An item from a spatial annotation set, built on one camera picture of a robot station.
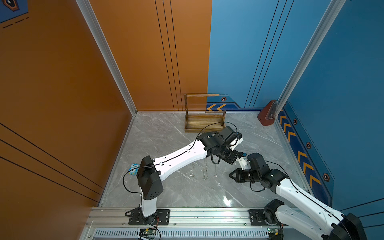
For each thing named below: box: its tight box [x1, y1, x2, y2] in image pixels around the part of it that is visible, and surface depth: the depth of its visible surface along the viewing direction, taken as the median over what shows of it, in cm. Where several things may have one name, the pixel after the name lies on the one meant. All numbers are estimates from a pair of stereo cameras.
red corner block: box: [257, 99, 278, 126], surface depth 109 cm
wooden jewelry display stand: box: [184, 94, 226, 133], surface depth 115 cm
